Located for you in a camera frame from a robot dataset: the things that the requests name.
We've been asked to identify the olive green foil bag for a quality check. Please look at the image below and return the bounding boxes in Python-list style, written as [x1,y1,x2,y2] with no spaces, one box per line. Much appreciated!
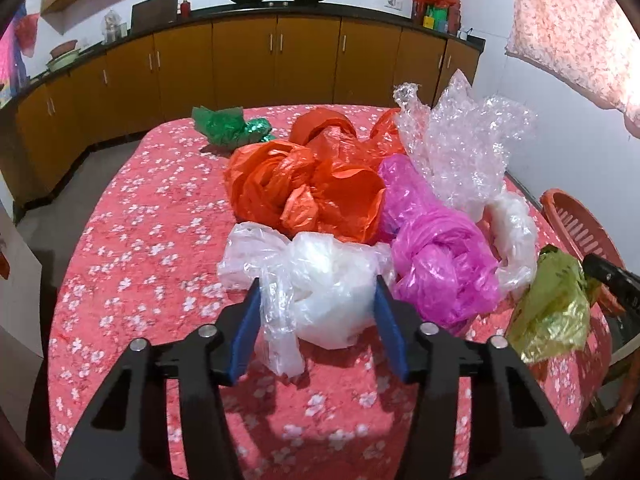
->
[506,244,600,365]

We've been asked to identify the magenta plastic bag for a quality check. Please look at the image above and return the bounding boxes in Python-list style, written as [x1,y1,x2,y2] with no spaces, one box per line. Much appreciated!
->
[378,154,500,334]

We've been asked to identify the clear bubble wrap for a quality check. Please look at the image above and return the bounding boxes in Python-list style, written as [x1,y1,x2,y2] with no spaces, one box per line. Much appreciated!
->
[393,70,537,222]

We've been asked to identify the white plastic bag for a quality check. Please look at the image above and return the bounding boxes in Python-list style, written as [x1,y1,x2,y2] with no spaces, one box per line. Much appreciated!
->
[488,188,538,298]
[217,222,396,378]

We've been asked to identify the red plastic bag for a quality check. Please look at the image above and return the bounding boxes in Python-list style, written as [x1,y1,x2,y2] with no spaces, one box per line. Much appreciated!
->
[288,107,406,170]

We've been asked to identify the brown lower kitchen cabinets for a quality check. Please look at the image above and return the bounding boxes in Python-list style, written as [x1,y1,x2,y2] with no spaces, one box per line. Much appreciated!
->
[1,2,485,209]

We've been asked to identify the red plastic basket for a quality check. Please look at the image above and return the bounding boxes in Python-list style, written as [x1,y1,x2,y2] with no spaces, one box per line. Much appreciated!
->
[539,187,626,317]

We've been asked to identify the pink floral hanging cloth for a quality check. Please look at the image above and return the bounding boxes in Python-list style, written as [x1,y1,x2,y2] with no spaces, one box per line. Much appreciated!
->
[506,0,639,136]

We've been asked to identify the orange plastic bag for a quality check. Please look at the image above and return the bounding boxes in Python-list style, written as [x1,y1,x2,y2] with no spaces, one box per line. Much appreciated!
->
[224,140,385,244]

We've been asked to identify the green foil wrapper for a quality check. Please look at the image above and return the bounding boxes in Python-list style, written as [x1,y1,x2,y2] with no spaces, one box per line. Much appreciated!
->
[191,106,274,152]

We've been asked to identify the red bag with boxes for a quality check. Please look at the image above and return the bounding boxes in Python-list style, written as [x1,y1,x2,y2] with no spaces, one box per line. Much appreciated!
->
[411,0,461,36]

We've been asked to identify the stacked bowls on counter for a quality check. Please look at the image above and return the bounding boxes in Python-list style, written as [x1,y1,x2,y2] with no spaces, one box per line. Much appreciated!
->
[47,40,80,73]

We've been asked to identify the glass jar on counter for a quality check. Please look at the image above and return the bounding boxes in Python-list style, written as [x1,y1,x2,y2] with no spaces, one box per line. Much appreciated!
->
[101,10,122,44]

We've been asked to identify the dark cutting board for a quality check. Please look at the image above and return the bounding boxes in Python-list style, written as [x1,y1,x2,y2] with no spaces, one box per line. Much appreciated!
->
[130,0,178,35]

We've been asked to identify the small red bottle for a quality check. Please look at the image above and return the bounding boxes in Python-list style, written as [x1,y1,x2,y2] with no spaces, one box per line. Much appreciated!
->
[179,0,191,18]

